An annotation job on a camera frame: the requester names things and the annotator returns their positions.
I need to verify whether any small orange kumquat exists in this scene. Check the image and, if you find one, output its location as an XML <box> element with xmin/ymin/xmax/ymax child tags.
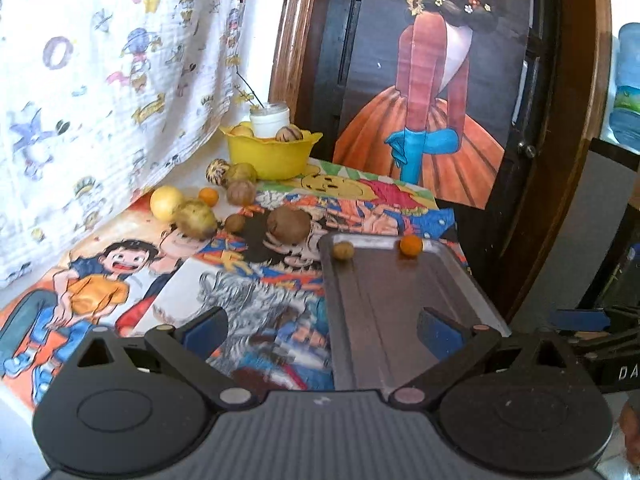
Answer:
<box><xmin>198</xmin><ymin>188</ymin><xmax>219</xmax><ymax>208</ymax></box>
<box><xmin>398</xmin><ymin>234</ymin><xmax>423</xmax><ymax>258</ymax></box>

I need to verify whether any green-yellow blemished pear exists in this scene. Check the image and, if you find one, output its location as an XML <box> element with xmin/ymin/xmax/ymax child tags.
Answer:
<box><xmin>174</xmin><ymin>200</ymin><xmax>218</xmax><ymax>240</ymax></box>

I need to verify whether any yellow lemon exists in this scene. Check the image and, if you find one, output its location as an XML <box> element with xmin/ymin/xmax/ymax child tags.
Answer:
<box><xmin>150</xmin><ymin>185</ymin><xmax>184</xmax><ymax>222</ymax></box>

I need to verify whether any small brown longan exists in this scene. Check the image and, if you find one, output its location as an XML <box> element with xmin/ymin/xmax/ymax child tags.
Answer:
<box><xmin>331</xmin><ymin>242</ymin><xmax>355</xmax><ymax>261</ymax></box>

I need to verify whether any large brown kiwi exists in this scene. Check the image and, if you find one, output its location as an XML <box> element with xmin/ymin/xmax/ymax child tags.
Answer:
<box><xmin>267</xmin><ymin>206</ymin><xmax>311</xmax><ymax>245</ymax></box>

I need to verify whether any brown round sapodilla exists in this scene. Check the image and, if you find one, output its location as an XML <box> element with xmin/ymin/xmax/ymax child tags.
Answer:
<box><xmin>227</xmin><ymin>180</ymin><xmax>256</xmax><ymax>207</ymax></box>

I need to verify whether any striped pepino melon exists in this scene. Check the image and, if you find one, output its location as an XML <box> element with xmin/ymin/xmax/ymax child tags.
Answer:
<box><xmin>205</xmin><ymin>158</ymin><xmax>230</xmax><ymax>188</ymax></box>

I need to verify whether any yellow-green mango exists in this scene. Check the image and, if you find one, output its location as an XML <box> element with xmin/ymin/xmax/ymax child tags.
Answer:
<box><xmin>224</xmin><ymin>162</ymin><xmax>258</xmax><ymax>186</ymax></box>

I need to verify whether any person's right hand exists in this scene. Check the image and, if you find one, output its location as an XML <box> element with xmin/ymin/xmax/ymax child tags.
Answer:
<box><xmin>618</xmin><ymin>402</ymin><xmax>640</xmax><ymax>466</ymax></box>

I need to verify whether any metal baking tray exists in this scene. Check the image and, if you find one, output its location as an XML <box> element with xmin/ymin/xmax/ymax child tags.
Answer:
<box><xmin>319</xmin><ymin>233</ymin><xmax>511</xmax><ymax>394</ymax></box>

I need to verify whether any colourful cartoon drawings mat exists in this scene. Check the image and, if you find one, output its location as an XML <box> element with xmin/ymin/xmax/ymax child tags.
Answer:
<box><xmin>1</xmin><ymin>160</ymin><xmax>458</xmax><ymax>408</ymax></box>

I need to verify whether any grey appliance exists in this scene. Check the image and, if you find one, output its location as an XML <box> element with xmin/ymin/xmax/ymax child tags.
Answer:
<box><xmin>510</xmin><ymin>139</ymin><xmax>639</xmax><ymax>332</ymax></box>

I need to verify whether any yellow plastic bowl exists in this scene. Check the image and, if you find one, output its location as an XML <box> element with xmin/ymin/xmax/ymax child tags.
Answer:
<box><xmin>220</xmin><ymin>127</ymin><xmax>322</xmax><ymax>181</ymax></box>

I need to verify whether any blue water bottle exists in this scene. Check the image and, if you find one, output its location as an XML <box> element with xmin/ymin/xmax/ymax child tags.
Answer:
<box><xmin>610</xmin><ymin>23</ymin><xmax>640</xmax><ymax>152</ymax></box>

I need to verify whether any striped melon in bowl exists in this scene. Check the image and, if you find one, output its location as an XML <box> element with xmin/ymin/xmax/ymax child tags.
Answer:
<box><xmin>276</xmin><ymin>125</ymin><xmax>304</xmax><ymax>142</ymax></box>

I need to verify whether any white plastic jar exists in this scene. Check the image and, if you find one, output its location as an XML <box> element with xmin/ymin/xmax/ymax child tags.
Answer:
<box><xmin>250</xmin><ymin>103</ymin><xmax>291</xmax><ymax>139</ymax></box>

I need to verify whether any yellow flower twig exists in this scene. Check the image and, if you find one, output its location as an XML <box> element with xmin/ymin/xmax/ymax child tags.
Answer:
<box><xmin>227</xmin><ymin>54</ymin><xmax>265</xmax><ymax>110</ymax></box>

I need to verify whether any white printed cloth curtain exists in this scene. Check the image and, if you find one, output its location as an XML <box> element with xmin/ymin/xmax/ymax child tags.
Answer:
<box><xmin>1</xmin><ymin>0</ymin><xmax>244</xmax><ymax>285</ymax></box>

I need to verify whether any girl poster on door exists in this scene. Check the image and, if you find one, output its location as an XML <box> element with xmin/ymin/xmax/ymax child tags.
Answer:
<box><xmin>333</xmin><ymin>0</ymin><xmax>529</xmax><ymax>209</ymax></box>

